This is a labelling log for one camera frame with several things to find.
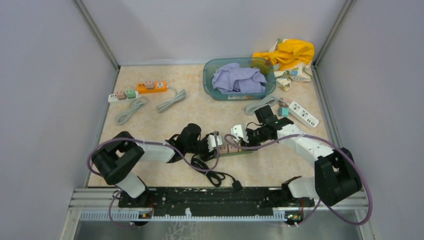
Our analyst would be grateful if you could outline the small white power strip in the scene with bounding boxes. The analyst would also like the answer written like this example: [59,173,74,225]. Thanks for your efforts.
[107,91,139,104]

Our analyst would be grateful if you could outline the white patterned cloth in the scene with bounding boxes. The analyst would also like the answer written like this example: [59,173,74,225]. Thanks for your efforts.
[273,62,313,91]

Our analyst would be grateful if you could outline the small strip grey cable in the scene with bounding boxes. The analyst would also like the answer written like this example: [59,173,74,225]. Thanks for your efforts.
[114,96,150,126]

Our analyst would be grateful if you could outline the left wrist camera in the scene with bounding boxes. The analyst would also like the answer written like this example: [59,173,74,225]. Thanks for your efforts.
[206,131,223,152]

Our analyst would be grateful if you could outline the purple cloth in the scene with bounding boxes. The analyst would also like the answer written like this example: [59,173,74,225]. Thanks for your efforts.
[211,63,267,94]

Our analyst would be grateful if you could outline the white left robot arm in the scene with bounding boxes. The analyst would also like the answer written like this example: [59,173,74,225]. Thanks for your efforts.
[87,123,223,207]

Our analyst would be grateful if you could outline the teal usb charger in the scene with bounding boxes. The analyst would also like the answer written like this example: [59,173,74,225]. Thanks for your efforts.
[278,107,290,117]

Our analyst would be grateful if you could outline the pink usb charger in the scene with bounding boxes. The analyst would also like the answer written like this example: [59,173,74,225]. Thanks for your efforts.
[280,97,292,105]
[227,144,240,154]
[218,145,229,156]

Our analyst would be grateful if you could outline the grey power strip cable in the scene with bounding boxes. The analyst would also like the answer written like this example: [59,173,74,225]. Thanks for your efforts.
[244,96,289,117]

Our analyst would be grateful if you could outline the green power strip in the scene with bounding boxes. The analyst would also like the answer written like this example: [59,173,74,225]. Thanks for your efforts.
[218,148,257,158]

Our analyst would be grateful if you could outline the green charger on white strip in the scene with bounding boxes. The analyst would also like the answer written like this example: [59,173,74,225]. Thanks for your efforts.
[124,89,137,99]

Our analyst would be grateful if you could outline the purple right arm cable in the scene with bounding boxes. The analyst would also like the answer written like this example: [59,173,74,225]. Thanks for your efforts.
[223,133,374,227]

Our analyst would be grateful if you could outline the grey coiled cable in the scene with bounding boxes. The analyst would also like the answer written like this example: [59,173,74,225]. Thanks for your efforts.
[156,86,187,114]

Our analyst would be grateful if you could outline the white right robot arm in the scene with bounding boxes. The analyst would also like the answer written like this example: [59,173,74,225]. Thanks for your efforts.
[246,105,363,206]

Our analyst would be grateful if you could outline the teal plastic basin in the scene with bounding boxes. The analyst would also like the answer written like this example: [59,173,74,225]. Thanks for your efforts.
[202,57,276,101]

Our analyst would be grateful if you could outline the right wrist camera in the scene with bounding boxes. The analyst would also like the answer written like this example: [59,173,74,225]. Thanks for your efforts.
[230,124,249,143]

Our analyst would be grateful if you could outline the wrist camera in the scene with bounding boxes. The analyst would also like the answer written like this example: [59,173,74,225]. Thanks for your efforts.
[230,124,249,143]
[206,131,223,152]

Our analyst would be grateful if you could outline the yellow cloth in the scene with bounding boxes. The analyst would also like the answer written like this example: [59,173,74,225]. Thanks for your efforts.
[251,39,315,71]

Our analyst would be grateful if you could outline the orange power strip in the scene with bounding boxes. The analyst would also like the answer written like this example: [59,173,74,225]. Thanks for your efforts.
[135,81,168,95]

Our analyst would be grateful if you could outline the pink charger on white strip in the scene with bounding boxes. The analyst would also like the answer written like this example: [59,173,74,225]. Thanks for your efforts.
[115,91,127,101]

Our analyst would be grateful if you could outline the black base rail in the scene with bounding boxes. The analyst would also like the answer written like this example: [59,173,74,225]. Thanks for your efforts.
[118,187,315,217]

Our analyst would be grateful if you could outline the black cable with plug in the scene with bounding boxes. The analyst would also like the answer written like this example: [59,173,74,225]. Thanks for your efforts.
[190,155,243,192]

